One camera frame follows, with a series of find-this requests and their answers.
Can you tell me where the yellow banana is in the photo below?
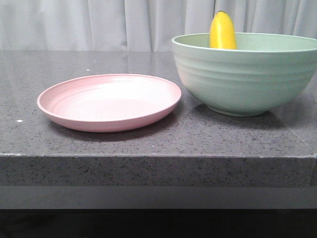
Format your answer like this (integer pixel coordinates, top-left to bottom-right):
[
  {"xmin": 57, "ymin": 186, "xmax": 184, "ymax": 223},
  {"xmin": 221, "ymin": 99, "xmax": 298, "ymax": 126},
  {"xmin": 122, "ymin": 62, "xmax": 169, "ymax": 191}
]
[{"xmin": 209, "ymin": 11, "xmax": 237, "ymax": 50}]

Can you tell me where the pink plate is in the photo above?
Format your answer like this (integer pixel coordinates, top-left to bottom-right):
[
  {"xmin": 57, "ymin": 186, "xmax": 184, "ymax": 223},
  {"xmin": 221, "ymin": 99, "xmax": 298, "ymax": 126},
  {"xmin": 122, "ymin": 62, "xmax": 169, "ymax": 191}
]
[{"xmin": 37, "ymin": 74, "xmax": 181, "ymax": 132}]

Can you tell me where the green bowl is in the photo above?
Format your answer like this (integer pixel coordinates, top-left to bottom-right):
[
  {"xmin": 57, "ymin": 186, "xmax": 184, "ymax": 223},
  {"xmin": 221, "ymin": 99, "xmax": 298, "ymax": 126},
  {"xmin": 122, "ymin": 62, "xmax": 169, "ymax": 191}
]
[{"xmin": 172, "ymin": 33, "xmax": 317, "ymax": 117}]

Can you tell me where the white curtain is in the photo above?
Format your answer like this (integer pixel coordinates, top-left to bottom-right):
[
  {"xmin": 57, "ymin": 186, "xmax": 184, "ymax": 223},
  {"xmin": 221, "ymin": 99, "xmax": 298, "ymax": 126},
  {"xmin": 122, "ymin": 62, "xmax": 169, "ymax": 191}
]
[{"xmin": 0, "ymin": 0, "xmax": 317, "ymax": 52}]

